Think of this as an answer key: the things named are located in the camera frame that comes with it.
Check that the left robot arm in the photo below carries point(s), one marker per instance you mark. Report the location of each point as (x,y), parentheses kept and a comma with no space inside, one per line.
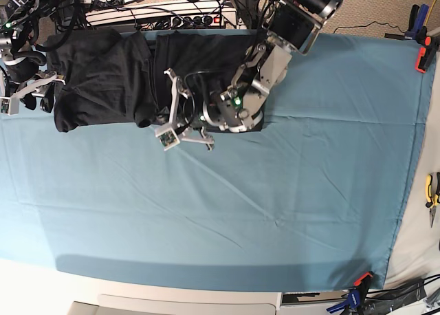
(285,27)

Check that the orange black clamp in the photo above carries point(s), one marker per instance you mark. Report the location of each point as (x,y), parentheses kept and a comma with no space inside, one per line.
(427,52)

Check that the teal table cloth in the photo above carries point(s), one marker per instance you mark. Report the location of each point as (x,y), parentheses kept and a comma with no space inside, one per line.
(310,203)

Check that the black T-shirt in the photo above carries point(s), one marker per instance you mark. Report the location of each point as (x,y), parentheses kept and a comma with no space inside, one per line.
(111,78)

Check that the white power strip black sockets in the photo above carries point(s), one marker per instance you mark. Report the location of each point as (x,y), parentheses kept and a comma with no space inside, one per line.
(198,22)

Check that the left gripper silver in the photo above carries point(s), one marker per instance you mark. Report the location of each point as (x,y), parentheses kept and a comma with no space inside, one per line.
(181,116)

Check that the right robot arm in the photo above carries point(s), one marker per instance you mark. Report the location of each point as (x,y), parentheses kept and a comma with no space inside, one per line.
(22,79)

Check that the blue handled clamp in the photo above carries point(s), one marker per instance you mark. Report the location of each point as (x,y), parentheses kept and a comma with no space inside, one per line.
(416,21)

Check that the blue orange clamp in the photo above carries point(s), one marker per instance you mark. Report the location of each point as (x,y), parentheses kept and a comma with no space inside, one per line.
(355,298)

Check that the yellow handled pliers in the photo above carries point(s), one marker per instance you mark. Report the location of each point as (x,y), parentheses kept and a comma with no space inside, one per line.
(432,197)

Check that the right gripper silver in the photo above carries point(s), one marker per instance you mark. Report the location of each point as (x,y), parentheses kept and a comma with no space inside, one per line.
(26,94)

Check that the black bag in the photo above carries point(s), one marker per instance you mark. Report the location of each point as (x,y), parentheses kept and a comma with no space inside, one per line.
(387,302)

